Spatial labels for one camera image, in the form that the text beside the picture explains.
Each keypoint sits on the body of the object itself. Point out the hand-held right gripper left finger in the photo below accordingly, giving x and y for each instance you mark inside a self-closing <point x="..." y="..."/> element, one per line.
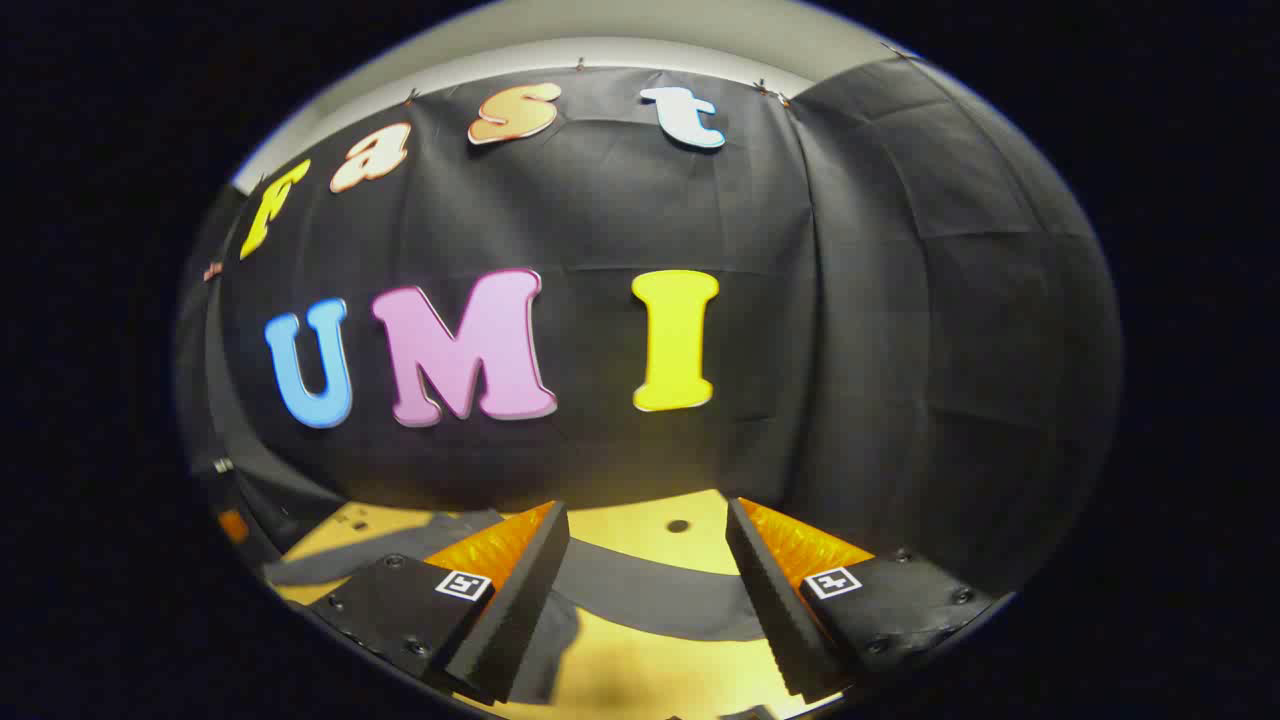
<point x="520" y="600"/>

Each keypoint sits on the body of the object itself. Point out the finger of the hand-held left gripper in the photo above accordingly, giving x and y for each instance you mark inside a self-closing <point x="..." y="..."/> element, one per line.
<point x="233" y="526"/>

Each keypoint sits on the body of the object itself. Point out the grey long-sleeved shirt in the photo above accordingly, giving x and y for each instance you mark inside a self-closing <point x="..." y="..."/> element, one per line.
<point x="660" y="590"/>

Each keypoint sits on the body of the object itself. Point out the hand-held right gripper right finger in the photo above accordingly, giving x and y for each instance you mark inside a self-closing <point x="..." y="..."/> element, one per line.
<point x="775" y="600"/>

